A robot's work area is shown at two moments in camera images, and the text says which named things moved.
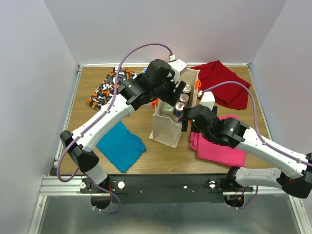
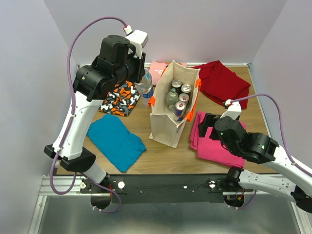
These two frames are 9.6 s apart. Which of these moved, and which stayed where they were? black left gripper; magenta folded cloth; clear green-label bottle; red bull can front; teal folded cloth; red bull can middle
Moved: black left gripper; clear green-label bottle
Stayed: red bull can middle; red bull can front; magenta folded cloth; teal folded cloth
